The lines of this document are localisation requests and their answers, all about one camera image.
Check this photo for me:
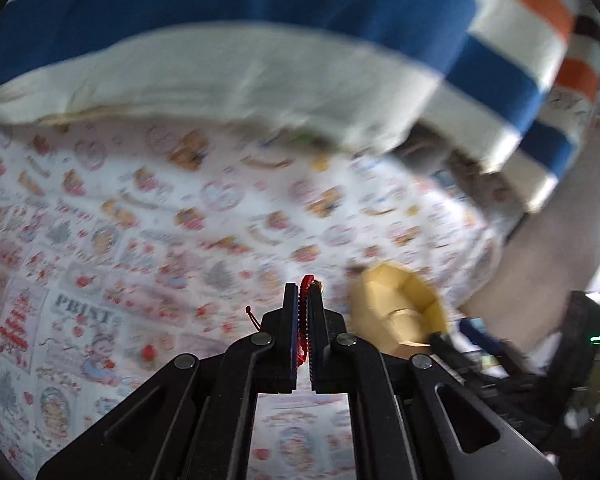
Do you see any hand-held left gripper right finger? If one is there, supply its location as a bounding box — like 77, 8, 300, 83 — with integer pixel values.
310, 283, 564, 480

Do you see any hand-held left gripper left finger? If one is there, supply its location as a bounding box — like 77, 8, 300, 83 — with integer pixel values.
36, 282, 301, 480

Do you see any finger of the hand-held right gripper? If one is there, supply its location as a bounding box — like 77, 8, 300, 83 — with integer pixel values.
426, 331, 486, 386
459, 317, 528, 377

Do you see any red beaded bracelet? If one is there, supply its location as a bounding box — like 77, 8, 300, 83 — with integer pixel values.
245, 274, 325, 365

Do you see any golden octagonal jewelry box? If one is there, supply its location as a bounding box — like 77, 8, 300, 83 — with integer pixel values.
349, 262, 451, 360

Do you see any printed bed sheet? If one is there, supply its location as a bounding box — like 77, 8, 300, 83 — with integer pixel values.
0, 115, 512, 480

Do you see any blue white orange striped blanket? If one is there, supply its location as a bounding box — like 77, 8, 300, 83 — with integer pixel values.
0, 0, 600, 213

